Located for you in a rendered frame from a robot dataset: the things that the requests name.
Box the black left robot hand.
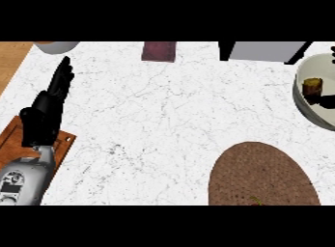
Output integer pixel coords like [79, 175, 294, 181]
[20, 55, 76, 149]

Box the brown sweet potato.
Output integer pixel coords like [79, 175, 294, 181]
[301, 77, 325, 101]

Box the large white bowl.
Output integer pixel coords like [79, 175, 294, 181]
[291, 52, 335, 134]

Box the grey round bowl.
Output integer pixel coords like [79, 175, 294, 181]
[33, 41, 82, 55]

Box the brown oval placemat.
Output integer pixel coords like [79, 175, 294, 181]
[207, 141, 322, 206]

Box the brown wooden cutting board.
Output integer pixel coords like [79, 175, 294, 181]
[0, 115, 77, 195]

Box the grey appliance with black legs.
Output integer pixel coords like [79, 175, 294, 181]
[217, 41, 315, 66]

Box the dark red block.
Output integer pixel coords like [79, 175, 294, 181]
[141, 41, 179, 63]

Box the small red green vegetable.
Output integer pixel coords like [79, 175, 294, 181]
[248, 195, 268, 206]

